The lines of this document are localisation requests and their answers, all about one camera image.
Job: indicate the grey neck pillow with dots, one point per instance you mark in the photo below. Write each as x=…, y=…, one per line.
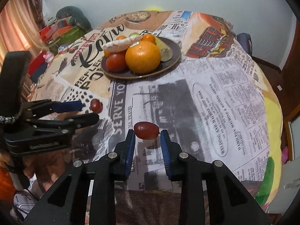
x=76, y=17

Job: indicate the dark round plate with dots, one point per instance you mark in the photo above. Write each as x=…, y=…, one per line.
x=163, y=66

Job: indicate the left hand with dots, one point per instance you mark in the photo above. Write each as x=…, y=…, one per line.
x=47, y=167

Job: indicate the small mandarin orange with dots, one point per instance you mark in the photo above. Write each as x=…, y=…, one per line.
x=149, y=38

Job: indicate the blue chair back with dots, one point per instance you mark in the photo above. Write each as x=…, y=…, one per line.
x=245, y=41

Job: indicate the large orange with Dole sticker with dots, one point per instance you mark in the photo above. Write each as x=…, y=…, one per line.
x=143, y=57

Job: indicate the newspaper print tablecloth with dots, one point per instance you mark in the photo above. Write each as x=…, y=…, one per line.
x=215, y=102

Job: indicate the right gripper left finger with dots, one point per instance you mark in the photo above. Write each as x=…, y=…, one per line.
x=86, y=184

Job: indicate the yellow cushion behind table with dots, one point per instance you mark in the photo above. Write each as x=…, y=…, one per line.
x=156, y=9

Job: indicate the peach curtain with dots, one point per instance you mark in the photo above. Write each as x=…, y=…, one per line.
x=21, y=21

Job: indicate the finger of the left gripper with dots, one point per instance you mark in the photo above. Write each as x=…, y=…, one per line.
x=77, y=121
x=41, y=108

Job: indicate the green patterned box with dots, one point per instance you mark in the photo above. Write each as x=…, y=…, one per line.
x=66, y=38

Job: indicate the green banana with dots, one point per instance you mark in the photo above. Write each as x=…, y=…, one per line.
x=134, y=35
x=165, y=51

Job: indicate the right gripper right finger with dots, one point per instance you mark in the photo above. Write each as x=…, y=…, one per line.
x=229, y=202

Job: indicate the red grape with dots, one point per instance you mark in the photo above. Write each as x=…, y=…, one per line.
x=146, y=130
x=96, y=106

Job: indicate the red tomato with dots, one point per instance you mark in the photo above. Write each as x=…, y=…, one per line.
x=116, y=62

